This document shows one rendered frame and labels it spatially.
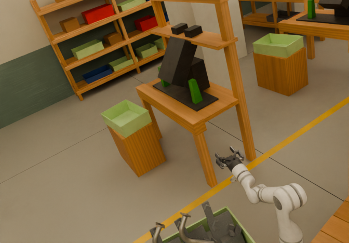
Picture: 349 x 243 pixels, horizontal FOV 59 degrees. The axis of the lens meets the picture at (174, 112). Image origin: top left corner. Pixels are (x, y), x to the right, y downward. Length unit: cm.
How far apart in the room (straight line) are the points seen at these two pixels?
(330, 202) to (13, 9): 641
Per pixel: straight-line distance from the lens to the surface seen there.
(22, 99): 757
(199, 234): 201
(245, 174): 159
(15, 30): 729
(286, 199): 123
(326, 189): 354
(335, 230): 212
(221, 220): 203
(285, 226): 133
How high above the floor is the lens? 255
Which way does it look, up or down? 29 degrees down
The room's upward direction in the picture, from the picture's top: 18 degrees counter-clockwise
